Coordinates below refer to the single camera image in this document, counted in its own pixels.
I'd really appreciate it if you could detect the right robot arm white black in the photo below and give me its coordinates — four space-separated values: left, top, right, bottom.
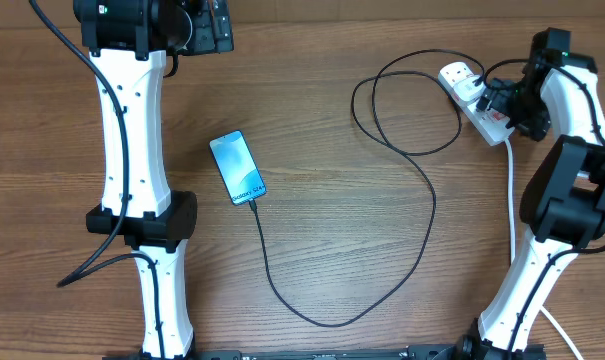
443 27 605 359

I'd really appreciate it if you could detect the white power strip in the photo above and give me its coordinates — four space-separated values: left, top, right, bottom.
438 62 514 146

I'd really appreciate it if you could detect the white power strip cord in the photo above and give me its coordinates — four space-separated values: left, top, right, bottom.
503 138 586 360

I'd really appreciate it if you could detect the Galaxy smartphone blue screen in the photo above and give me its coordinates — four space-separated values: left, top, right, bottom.
209 130 267 205

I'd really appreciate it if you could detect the white USB charger plug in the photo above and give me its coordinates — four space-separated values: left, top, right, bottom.
453 75 486 104

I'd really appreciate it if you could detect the black USB charging cable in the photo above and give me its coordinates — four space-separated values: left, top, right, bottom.
248 48 487 329

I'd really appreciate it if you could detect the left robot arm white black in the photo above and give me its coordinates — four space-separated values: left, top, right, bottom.
73 0 234 359

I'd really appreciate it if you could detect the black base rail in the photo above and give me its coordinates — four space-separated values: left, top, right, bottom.
101 344 548 360

